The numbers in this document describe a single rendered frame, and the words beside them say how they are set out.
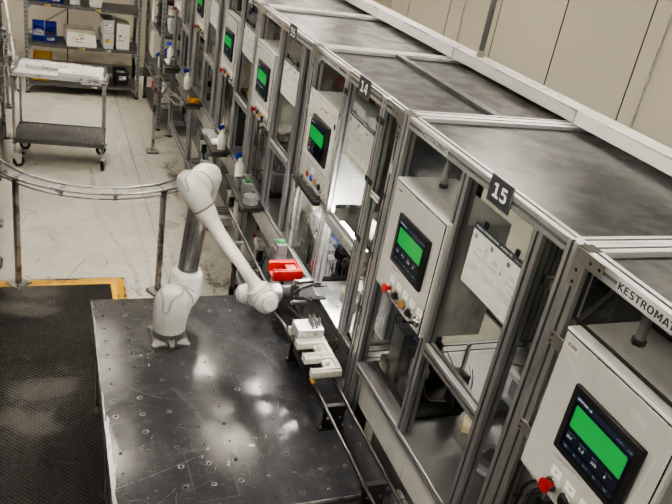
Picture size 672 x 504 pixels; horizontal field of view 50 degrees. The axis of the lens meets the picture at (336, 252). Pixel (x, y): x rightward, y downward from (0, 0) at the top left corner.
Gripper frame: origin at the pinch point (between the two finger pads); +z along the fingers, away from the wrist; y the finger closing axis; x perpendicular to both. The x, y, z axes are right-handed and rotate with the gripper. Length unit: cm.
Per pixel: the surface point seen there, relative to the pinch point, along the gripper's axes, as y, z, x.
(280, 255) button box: -3.8, -7.8, 43.4
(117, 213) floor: -101, -69, 299
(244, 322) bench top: -32.5, -28.6, 24.3
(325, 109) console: 78, 2, 39
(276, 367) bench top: -32.4, -22.0, -15.0
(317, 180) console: 44, 2, 34
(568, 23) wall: 92, 359, 339
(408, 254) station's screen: 59, 1, -72
